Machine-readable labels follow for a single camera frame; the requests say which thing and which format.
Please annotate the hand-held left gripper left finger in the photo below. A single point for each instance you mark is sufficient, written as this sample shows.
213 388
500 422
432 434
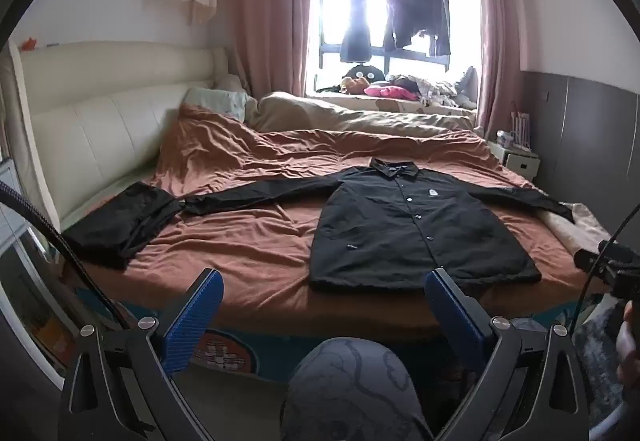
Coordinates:
196 316

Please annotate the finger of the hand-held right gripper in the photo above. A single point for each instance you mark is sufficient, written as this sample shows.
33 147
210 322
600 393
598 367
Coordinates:
590 260

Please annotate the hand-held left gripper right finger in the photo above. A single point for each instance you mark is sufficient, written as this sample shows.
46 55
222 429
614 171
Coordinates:
452 316

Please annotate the black button jacket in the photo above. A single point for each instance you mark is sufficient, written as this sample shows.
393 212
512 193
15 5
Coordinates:
400 231

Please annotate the pile of clothes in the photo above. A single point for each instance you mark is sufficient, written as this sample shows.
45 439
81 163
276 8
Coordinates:
440 88

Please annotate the person's right hand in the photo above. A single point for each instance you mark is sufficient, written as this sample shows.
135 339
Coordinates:
629 346

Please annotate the cream mattress cover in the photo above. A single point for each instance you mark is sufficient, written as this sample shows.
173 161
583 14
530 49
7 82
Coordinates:
575 226

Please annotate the grey patterned rug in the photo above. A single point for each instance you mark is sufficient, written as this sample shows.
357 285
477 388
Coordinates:
597 326

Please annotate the white nightstand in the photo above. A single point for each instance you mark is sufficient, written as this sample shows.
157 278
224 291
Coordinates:
522 163

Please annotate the black folded pants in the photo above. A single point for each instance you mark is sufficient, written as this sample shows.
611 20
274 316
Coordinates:
120 221

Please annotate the person's leg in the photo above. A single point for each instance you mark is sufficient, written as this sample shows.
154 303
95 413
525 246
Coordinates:
350 391

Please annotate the pink desk rack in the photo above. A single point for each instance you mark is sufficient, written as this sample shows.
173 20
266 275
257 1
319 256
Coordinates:
519 128

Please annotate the brown duvet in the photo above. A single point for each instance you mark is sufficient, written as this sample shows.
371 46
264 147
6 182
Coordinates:
250 166

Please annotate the light green pillow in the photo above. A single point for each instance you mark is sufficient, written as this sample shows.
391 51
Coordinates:
217 100

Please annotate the cream padded headboard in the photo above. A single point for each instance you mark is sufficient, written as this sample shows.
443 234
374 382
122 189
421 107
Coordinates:
100 121

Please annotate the pink cloth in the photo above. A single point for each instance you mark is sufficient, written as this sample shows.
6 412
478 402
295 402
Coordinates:
390 92

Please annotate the pink curtain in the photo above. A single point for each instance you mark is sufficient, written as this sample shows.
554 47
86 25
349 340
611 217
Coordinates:
270 11
497 46

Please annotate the beige blanket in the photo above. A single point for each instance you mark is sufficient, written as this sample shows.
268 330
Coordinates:
320 116

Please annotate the brown plush toy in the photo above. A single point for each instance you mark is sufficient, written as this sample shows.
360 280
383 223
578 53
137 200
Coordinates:
354 85

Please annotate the black plush toy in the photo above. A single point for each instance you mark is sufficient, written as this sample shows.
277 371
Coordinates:
367 72

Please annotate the dark hanging garment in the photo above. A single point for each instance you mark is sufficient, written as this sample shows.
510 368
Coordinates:
356 26
397 11
430 16

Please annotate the window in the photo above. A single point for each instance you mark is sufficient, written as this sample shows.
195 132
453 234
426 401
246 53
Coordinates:
330 11

